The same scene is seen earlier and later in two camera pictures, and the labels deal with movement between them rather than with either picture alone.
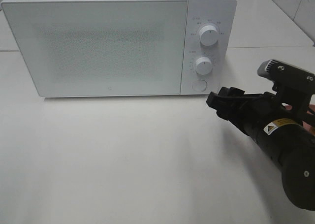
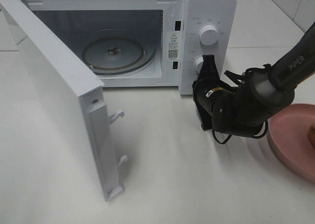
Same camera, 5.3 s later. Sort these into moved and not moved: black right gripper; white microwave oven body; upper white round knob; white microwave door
Moved: white microwave door; black right gripper
Not moved: white microwave oven body; upper white round knob
